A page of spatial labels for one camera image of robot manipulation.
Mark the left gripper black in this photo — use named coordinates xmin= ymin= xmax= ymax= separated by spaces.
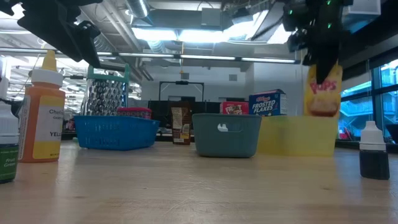
xmin=17 ymin=0 xmax=103 ymax=68

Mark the black cabinet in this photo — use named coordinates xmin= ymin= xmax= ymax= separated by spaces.
xmin=146 ymin=100 xmax=222 ymax=114

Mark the black frame stand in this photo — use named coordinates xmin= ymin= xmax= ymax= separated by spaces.
xmin=158 ymin=80 xmax=205 ymax=102

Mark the orange yellow-capped squeeze bottle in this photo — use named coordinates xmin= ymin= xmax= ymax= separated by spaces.
xmin=17 ymin=49 xmax=67 ymax=164

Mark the blue Frosted Flakes box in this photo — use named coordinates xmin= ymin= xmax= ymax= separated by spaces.
xmin=248 ymin=89 xmax=287 ymax=117

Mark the teal-framed metal box grater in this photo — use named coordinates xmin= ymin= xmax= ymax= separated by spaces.
xmin=81 ymin=63 xmax=131 ymax=116

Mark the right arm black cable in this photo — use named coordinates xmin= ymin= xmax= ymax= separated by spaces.
xmin=251 ymin=7 xmax=282 ymax=42

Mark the yellow Corn Pops box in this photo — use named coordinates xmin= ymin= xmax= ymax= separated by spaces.
xmin=303 ymin=63 xmax=343 ymax=118

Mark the blue plastic basket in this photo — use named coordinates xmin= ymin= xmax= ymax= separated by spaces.
xmin=73 ymin=115 xmax=160 ymax=151

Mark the green food colouring dropper bottle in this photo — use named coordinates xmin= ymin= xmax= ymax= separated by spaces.
xmin=0 ymin=100 xmax=20 ymax=184

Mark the black food colouring dropper bottle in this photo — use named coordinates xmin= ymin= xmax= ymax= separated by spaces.
xmin=359 ymin=120 xmax=391 ymax=180

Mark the red Froot Loops box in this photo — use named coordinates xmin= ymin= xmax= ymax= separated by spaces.
xmin=220 ymin=101 xmax=249 ymax=115

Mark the red spice jar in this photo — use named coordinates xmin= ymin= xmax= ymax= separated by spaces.
xmin=116 ymin=107 xmax=152 ymax=120

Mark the grey-teal plastic basket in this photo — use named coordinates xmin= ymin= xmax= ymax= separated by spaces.
xmin=192 ymin=113 xmax=262 ymax=159

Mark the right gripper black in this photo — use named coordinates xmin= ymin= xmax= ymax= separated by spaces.
xmin=282 ymin=0 xmax=354 ymax=85

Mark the yellow plastic basket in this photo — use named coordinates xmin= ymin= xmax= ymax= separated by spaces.
xmin=256 ymin=115 xmax=340 ymax=157

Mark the rig light bar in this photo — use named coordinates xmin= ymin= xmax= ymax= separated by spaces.
xmin=0 ymin=46 xmax=296 ymax=65

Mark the brown paper packet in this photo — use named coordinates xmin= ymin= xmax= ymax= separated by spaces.
xmin=170 ymin=107 xmax=192 ymax=146

